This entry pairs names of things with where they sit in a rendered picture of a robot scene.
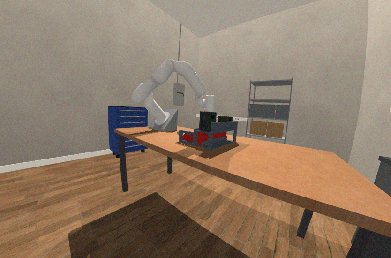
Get dark grey case with orange latches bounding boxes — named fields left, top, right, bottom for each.
left=199, top=111, right=217, bottom=132

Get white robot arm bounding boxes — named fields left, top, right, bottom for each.
left=131, top=59, right=215, bottom=125

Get olive green tool case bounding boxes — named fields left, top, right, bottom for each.
left=218, top=116, right=233, bottom=122

